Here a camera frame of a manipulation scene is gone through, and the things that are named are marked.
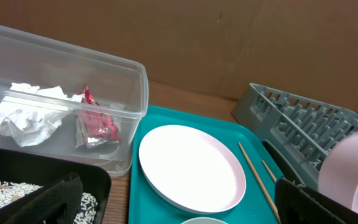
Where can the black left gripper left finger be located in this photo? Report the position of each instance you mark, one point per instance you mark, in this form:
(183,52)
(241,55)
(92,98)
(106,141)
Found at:
(56,202)

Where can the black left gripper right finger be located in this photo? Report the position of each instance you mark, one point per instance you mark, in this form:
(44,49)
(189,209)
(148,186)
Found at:
(299,204)

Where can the pink bowl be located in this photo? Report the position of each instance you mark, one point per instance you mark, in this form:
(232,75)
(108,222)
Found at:
(338,176)

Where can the rice pile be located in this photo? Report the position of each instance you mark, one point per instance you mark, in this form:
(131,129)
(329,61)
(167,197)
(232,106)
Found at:
(10,192)

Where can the wooden chopstick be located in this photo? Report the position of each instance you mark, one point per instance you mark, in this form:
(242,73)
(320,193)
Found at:
(272,176)
(260,184)

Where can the red snack wrapper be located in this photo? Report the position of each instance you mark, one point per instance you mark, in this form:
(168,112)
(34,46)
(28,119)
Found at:
(94,129)

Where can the white napkin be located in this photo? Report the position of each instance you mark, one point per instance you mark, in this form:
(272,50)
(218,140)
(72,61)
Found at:
(30,122)

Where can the grey bowl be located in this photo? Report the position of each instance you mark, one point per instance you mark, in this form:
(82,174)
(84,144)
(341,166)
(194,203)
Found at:
(203,220)

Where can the white round plate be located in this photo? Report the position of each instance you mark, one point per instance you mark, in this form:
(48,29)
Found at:
(191,169)

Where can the grey dishwasher rack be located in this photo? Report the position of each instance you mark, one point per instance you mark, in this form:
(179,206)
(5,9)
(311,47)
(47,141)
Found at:
(303,131)

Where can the black plastic tray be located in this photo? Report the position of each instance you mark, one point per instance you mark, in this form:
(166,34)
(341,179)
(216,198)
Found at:
(18,167)

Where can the teal plastic tray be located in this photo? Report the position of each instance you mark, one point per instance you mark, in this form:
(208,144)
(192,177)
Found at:
(145,206)

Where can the clear plastic bin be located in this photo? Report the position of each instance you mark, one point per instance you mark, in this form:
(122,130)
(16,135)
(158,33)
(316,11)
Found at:
(37,68)

